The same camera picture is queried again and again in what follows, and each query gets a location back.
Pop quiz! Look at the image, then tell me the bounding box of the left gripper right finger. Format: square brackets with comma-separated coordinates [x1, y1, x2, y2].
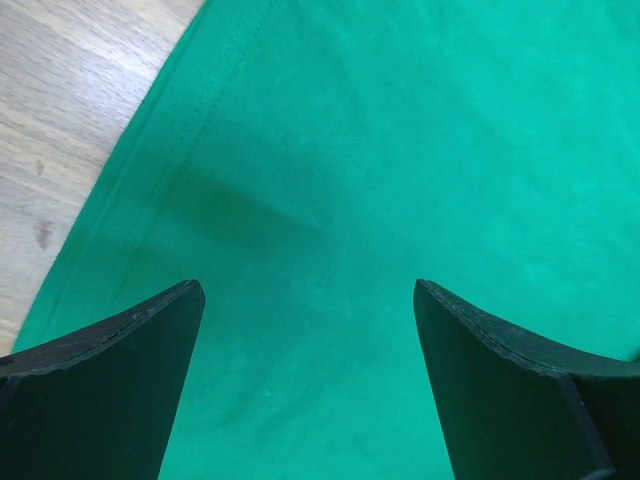
[413, 280, 639, 479]

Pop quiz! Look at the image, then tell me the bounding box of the green t shirt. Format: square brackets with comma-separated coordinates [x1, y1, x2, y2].
[16, 1, 639, 479]

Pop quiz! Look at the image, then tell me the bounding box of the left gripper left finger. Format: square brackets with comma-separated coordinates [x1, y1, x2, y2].
[1, 280, 205, 480]

